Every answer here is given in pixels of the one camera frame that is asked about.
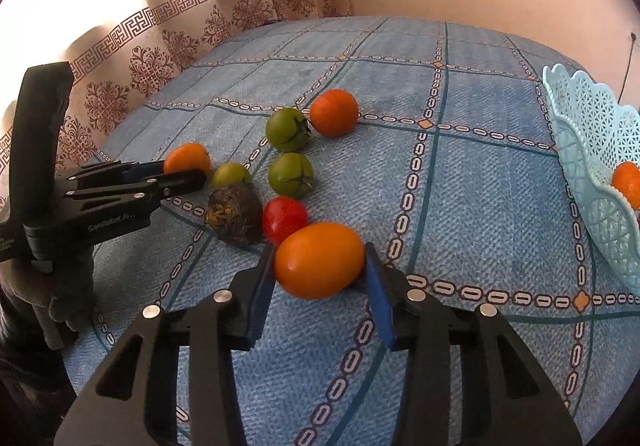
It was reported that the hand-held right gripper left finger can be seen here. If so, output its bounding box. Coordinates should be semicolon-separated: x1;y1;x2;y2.
54;242;277;446

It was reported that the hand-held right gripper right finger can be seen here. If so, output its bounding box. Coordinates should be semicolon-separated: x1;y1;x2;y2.
364;242;583;446

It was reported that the large round orange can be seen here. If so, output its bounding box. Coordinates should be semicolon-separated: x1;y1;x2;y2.
309;89;360;137

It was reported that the small green fruit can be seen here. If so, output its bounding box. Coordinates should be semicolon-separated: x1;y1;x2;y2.
211;163;252;190

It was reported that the green tomato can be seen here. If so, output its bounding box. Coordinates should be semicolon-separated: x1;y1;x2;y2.
265;108;312;153
267;152;316;199

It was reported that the black cable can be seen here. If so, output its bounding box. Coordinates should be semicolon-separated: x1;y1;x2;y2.
619;32;637;107

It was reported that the small orange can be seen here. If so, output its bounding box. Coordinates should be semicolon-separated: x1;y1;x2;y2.
163;143;212;177

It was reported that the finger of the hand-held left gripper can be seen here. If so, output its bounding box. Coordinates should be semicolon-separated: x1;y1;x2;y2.
55;160;168;190
64;169;207;215

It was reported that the dark brown avocado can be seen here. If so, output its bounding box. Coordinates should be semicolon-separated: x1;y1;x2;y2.
206;182;265;245

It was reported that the patterned beige curtain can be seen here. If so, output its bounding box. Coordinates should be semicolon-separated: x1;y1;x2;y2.
0;0;352;209

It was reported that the person's left hand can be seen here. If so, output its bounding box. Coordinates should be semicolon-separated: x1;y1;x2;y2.
0;246;97;353

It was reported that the blue checked blanket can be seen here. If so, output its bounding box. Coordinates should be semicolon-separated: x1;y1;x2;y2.
55;16;640;446

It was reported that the light blue plastic basket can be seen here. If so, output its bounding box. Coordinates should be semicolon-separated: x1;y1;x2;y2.
542;64;640;297

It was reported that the oval orange tomato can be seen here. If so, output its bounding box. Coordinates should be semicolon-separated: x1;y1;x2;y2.
274;222;365;301

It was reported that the red tomato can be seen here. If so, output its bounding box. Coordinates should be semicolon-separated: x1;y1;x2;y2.
262;197;309;247

